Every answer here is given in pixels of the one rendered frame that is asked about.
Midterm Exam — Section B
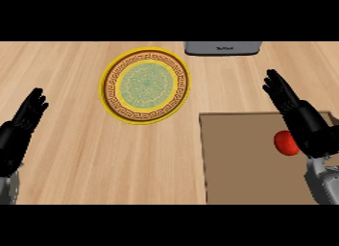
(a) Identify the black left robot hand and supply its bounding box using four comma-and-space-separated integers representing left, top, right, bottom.
0, 87, 51, 178

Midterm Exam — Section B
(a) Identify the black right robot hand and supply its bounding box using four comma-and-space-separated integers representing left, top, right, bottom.
262, 68, 339, 160

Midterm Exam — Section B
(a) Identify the red tomato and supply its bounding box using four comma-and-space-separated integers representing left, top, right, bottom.
273, 130, 303, 158

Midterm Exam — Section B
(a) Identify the brown tray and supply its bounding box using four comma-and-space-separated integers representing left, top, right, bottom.
198, 111, 339, 206

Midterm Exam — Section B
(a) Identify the yellow patterned plate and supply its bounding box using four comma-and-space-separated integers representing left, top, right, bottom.
98, 46, 192, 125

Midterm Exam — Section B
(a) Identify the grey appliance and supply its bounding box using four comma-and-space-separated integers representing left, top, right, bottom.
183, 41, 264, 57

